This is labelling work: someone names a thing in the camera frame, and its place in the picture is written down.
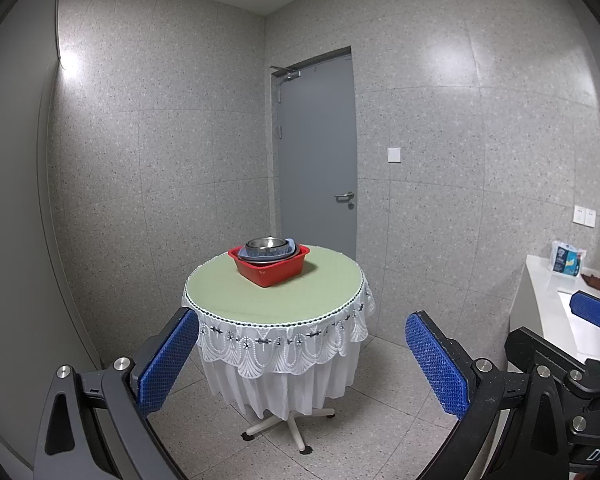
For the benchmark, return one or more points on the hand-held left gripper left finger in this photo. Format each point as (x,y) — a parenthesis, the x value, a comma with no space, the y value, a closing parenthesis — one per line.
(167,360)

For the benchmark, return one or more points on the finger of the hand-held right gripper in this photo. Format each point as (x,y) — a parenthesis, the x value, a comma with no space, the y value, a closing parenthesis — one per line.
(595,312)
(555,352)

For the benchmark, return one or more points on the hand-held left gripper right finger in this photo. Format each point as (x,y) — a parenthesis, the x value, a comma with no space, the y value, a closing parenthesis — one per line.
(435,360)

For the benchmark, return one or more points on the red plastic basin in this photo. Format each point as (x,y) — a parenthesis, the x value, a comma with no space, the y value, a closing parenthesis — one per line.
(265,275)

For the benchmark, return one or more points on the steel bowl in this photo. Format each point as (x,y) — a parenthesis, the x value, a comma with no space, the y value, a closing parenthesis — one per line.
(265,244)

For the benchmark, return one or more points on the brown cloth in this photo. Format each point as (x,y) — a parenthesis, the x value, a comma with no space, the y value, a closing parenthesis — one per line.
(597,281)

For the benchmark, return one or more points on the white counter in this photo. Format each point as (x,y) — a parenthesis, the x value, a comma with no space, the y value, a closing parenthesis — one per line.
(545,285)

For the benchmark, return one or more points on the blue tissue pack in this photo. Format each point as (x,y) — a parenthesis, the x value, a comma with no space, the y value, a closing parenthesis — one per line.
(567,260)

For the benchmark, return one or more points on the white lace tablecloth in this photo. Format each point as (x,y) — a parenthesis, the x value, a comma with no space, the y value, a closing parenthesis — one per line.
(280,350)

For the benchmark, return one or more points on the green round table mat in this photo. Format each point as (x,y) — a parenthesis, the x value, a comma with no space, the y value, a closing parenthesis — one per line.
(270,305)

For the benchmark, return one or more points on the white star table base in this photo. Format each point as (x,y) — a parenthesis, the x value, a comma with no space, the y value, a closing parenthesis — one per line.
(295,425)

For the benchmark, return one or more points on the grey door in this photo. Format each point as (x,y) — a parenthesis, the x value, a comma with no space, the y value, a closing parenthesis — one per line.
(315,160)

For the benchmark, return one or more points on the metal door closer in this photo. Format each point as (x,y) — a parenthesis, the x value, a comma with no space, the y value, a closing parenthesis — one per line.
(287,72)

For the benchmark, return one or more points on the white wall socket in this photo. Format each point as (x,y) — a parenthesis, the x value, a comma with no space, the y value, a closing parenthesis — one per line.
(580,214)
(590,217)

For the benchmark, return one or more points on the white light switch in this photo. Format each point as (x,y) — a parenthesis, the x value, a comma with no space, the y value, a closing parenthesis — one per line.
(394,155)

